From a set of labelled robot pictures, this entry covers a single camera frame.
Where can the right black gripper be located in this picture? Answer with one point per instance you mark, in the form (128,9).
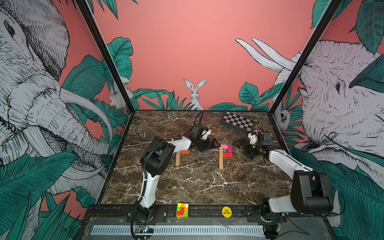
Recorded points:
(243,140)

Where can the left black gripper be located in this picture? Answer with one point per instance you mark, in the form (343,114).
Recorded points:
(209,146)

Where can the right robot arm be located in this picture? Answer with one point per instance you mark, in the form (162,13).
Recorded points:
(311,190)

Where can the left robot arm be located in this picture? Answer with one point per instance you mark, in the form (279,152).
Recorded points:
(155,161)

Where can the folded checkered chess board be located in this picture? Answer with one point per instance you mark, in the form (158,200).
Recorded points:
(237,122)

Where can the yellow big blind chip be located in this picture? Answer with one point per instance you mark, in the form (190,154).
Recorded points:
(227,212)

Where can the colourful puzzle cube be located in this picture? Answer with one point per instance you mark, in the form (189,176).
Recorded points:
(182,211)

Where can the small circuit board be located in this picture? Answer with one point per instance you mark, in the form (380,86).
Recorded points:
(145,229)

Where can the white perforated strip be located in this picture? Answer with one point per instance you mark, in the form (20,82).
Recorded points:
(179,230)

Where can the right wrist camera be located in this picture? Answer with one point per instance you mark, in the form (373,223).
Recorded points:
(260,138)

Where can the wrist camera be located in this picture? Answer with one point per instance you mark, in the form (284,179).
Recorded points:
(198,132)
(260,138)

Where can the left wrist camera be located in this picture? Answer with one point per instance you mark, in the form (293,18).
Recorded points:
(198,132)

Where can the black front rail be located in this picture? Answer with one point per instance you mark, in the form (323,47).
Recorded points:
(160,213)

